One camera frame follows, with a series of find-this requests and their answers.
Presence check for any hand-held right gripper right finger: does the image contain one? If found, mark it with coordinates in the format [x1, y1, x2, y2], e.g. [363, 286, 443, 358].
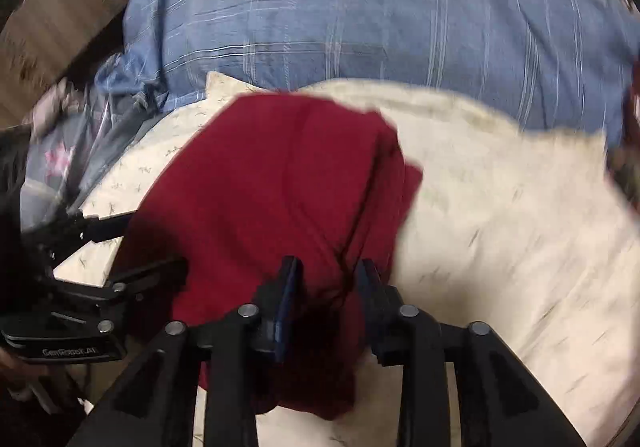
[354, 258, 588, 447]

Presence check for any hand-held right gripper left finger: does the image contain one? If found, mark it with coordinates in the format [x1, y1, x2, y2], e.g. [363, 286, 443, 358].
[80, 254, 304, 447]

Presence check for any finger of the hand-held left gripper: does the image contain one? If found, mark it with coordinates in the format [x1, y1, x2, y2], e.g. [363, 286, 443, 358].
[75, 212, 137, 245]
[52, 254, 191, 330]

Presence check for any dark red garment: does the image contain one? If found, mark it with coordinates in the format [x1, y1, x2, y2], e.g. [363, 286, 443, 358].
[115, 93, 425, 420]

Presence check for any grey-blue quilt cover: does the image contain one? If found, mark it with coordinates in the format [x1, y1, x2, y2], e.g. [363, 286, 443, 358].
[20, 77, 168, 233]

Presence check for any cream floral bed sheet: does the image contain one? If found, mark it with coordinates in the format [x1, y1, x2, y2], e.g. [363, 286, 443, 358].
[52, 71, 640, 447]

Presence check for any brown wooden headboard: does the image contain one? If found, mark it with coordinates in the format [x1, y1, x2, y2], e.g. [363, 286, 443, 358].
[0, 0, 166, 128]

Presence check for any blue plaid pillow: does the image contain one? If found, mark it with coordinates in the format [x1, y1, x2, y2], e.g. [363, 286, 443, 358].
[95, 0, 640, 132]

